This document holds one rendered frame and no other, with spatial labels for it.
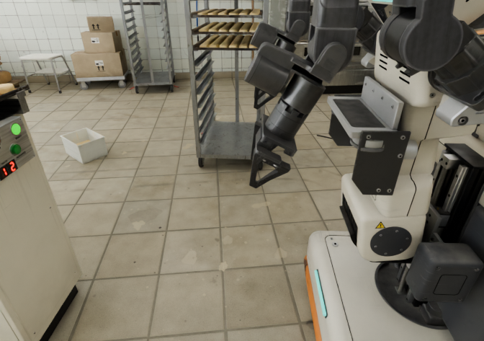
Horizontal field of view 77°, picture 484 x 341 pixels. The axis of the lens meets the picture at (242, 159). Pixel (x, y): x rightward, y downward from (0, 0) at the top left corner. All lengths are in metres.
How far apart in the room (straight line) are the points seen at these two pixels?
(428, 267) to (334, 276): 0.42
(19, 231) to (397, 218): 1.12
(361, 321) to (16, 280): 1.09
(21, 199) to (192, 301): 0.77
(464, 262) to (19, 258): 1.26
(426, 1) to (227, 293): 1.28
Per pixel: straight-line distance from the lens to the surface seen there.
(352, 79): 4.23
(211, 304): 1.44
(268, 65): 0.49
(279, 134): 0.52
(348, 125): 0.70
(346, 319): 1.11
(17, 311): 1.30
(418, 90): 0.69
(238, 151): 2.21
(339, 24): 0.48
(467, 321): 1.08
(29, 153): 1.17
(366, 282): 1.22
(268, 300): 1.45
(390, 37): 0.55
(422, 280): 0.91
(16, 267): 1.24
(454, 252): 0.91
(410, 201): 0.84
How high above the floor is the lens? 1.17
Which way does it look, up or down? 29 degrees down
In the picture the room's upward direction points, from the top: straight up
